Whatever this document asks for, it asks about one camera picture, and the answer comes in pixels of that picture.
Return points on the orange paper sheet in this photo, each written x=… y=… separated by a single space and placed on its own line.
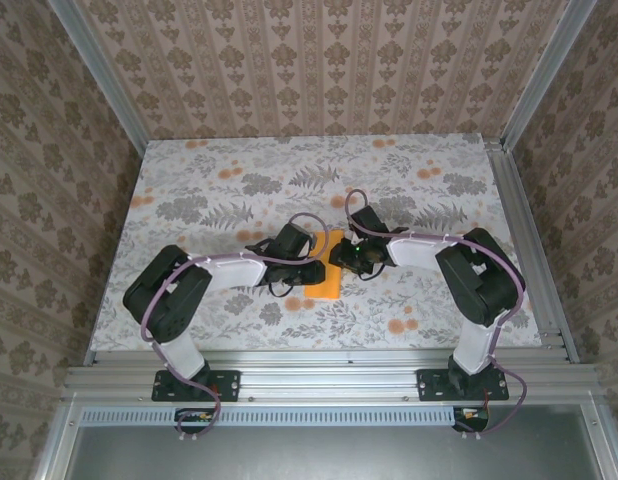
x=321 y=290

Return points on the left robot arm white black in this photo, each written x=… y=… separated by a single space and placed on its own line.
x=164 y=295

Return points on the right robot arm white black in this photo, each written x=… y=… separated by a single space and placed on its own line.
x=479 y=280

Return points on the black controller board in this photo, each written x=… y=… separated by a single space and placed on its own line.
x=471 y=419
x=191 y=419

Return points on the grey metal panel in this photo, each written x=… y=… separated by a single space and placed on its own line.
x=329 y=455

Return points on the aluminium frame beam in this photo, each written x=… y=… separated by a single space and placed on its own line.
x=329 y=380

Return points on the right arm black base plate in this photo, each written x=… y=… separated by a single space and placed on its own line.
x=429 y=385

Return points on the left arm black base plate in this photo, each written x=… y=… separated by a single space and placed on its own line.
x=229 y=385

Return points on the aluminium table side rail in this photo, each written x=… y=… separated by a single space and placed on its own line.
x=519 y=210

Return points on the aluminium corner post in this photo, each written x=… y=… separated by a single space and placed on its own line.
x=545 y=75
x=105 y=75

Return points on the aluminium frame side bar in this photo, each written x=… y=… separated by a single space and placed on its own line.
x=606 y=440
x=56 y=440

